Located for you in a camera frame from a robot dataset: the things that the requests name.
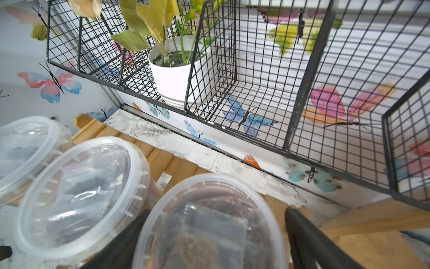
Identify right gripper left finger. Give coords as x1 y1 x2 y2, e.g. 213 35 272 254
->
81 210 151 269

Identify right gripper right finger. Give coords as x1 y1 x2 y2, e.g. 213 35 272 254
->
284 208 362 269

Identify two-tier bamboo slat shelf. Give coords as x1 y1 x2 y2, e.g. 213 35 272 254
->
73 114 426 269

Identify clear tub purple seeds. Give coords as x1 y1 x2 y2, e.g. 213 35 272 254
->
14 136 162 265

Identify clear tub red seeds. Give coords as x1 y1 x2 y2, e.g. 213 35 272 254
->
132 173 289 269

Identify clear tub dark seeds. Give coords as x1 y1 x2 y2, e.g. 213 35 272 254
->
1 116 73 206

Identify white pot beige flowers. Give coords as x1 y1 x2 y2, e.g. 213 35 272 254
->
67 0 229 109

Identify black wire wall basket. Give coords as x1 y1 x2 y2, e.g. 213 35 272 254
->
47 1 430 210

